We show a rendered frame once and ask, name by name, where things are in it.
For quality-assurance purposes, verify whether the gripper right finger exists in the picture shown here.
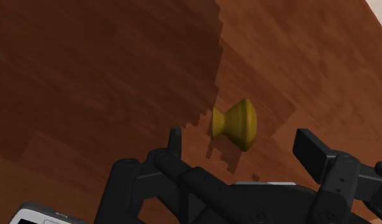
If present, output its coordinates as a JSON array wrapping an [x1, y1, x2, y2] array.
[[292, 128, 382, 224]]

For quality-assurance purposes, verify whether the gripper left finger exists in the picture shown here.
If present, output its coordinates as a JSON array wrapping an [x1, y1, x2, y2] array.
[[94, 127, 232, 224]]

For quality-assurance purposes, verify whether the yellow spool-shaped object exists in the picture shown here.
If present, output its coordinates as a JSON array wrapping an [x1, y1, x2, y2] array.
[[211, 98, 258, 153]]

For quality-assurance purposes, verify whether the white and grey phone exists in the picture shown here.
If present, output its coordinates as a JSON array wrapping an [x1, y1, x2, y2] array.
[[8, 201, 88, 224]]

